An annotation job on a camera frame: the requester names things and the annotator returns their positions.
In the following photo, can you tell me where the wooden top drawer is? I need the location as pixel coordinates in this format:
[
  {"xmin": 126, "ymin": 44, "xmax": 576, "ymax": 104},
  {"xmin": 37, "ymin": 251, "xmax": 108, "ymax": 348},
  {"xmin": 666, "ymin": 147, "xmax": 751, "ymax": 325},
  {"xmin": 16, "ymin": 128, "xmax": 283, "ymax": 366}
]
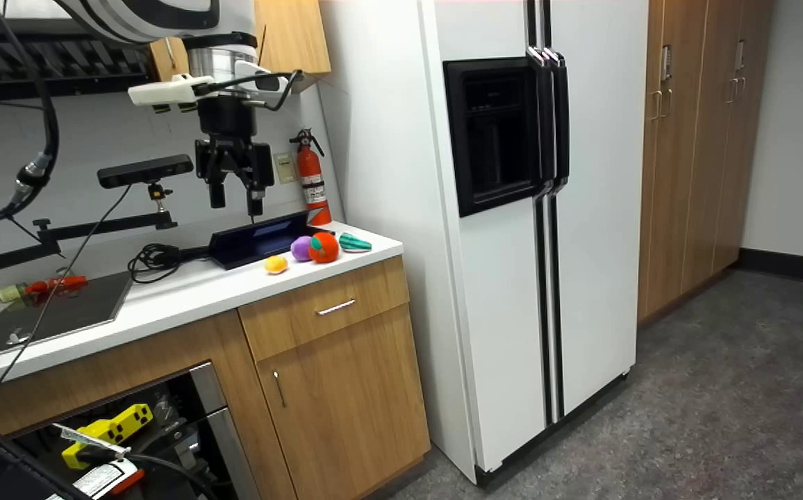
[{"xmin": 240, "ymin": 260, "xmax": 409, "ymax": 362}]

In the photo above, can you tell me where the teal plush toy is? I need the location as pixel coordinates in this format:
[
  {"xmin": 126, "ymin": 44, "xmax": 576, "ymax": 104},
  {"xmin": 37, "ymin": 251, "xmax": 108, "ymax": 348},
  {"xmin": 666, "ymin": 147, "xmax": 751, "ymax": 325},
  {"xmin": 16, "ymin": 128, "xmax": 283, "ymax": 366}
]
[{"xmin": 340, "ymin": 233, "xmax": 372, "ymax": 254}]

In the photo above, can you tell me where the yellow power plug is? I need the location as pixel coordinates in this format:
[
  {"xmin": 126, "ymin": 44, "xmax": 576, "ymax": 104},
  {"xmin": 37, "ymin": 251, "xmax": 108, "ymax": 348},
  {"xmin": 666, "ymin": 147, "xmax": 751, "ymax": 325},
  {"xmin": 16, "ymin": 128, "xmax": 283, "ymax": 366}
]
[{"xmin": 61, "ymin": 403, "xmax": 155, "ymax": 472}]

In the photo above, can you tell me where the black mat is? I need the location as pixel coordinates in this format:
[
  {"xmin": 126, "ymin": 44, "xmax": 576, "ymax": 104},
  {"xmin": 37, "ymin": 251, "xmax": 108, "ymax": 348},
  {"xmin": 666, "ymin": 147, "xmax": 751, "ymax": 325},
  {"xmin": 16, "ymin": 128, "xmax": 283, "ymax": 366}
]
[{"xmin": 0, "ymin": 272, "xmax": 131, "ymax": 350}]

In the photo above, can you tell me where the purple plush toy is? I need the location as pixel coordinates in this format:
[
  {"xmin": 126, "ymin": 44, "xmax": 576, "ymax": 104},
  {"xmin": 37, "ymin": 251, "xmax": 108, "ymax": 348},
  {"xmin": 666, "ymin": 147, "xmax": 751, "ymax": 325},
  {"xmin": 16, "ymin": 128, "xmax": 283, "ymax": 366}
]
[{"xmin": 288, "ymin": 236, "xmax": 311, "ymax": 264}]

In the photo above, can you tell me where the wooden lower cabinet door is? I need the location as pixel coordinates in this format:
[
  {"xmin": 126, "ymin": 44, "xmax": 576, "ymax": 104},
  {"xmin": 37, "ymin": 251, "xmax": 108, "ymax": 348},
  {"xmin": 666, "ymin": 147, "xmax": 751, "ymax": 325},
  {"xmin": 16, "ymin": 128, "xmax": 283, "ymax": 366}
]
[{"xmin": 258, "ymin": 308, "xmax": 432, "ymax": 500}]

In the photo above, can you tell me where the blue black tray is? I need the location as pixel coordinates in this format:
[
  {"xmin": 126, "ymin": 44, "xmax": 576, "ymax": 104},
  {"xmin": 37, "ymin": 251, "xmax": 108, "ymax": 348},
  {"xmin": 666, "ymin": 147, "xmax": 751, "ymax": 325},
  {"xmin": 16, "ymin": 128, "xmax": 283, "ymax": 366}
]
[{"xmin": 208, "ymin": 215, "xmax": 313, "ymax": 269}]

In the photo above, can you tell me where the tall wooden cabinet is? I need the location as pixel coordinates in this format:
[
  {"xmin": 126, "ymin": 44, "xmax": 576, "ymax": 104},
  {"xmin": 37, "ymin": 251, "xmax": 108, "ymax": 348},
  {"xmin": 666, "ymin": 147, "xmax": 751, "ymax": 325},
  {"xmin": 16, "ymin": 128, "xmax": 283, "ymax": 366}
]
[{"xmin": 636, "ymin": 0, "xmax": 776, "ymax": 322}]

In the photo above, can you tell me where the white side-by-side refrigerator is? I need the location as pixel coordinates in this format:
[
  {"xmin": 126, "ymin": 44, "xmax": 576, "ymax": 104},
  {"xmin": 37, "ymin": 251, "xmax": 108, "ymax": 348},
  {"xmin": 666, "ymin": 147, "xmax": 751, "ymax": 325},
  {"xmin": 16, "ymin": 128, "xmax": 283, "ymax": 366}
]
[{"xmin": 323, "ymin": 0, "xmax": 650, "ymax": 485}]

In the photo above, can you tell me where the yellow plush toy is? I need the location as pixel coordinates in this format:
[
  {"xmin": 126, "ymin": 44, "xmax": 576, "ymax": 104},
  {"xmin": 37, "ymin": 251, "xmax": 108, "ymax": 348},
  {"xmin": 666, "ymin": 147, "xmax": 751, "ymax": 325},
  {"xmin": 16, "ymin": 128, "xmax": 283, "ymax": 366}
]
[{"xmin": 265, "ymin": 255, "xmax": 288, "ymax": 276}]

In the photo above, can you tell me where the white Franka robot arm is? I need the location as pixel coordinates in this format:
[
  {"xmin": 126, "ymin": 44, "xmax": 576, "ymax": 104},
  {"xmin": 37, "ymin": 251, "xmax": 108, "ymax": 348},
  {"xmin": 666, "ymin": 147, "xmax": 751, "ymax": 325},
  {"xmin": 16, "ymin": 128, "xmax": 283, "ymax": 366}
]
[{"xmin": 55, "ymin": 0, "xmax": 288, "ymax": 218}]

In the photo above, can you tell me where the red fire extinguisher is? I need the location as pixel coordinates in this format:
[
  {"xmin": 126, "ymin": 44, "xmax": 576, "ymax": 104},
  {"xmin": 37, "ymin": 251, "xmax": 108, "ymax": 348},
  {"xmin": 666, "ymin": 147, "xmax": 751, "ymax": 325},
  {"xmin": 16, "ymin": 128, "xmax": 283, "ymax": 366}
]
[{"xmin": 293, "ymin": 128, "xmax": 332, "ymax": 226}]

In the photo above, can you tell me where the orange plush toy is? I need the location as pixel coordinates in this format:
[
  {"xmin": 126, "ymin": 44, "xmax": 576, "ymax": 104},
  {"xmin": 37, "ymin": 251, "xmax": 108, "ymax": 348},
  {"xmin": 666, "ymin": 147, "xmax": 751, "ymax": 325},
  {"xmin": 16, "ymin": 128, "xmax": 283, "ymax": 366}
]
[{"xmin": 309, "ymin": 233, "xmax": 340, "ymax": 264}]

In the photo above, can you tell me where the black stereo camera bar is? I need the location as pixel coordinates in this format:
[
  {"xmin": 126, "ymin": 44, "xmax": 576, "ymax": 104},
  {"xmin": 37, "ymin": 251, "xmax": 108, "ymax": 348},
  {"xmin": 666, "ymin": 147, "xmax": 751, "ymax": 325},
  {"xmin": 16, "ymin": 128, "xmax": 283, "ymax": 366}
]
[{"xmin": 98, "ymin": 157, "xmax": 193, "ymax": 189}]

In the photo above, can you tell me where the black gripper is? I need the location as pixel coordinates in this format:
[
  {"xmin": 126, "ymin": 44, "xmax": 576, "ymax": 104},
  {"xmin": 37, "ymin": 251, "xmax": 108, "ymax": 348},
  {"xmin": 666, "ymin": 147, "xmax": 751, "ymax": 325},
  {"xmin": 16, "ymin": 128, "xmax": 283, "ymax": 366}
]
[{"xmin": 195, "ymin": 96, "xmax": 272, "ymax": 221}]

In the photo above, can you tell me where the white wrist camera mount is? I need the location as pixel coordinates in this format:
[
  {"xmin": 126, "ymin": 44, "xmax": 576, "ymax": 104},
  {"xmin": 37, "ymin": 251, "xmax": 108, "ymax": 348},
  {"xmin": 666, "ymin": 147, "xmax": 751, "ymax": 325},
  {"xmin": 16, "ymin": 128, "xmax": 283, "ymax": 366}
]
[{"xmin": 129, "ymin": 72, "xmax": 295, "ymax": 110}]

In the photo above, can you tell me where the coiled black cable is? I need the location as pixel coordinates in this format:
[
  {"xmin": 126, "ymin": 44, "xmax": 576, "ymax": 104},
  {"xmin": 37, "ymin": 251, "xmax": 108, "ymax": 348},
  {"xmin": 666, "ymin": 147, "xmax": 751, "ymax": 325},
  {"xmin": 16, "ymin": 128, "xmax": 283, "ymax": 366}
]
[{"xmin": 126, "ymin": 241, "xmax": 215, "ymax": 286}]

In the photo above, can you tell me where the black camera clamp arm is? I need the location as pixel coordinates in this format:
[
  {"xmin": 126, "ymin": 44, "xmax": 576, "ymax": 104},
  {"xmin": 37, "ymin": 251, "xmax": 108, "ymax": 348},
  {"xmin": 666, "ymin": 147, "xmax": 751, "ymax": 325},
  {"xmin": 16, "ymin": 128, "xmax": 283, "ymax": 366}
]
[{"xmin": 0, "ymin": 198, "xmax": 175, "ymax": 269}]

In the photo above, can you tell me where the red green marker toy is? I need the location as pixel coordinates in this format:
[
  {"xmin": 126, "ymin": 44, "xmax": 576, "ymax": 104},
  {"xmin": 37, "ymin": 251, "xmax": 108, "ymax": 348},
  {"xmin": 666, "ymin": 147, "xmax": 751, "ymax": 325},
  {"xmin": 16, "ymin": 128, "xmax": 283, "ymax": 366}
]
[{"xmin": 0, "ymin": 276, "xmax": 90, "ymax": 304}]

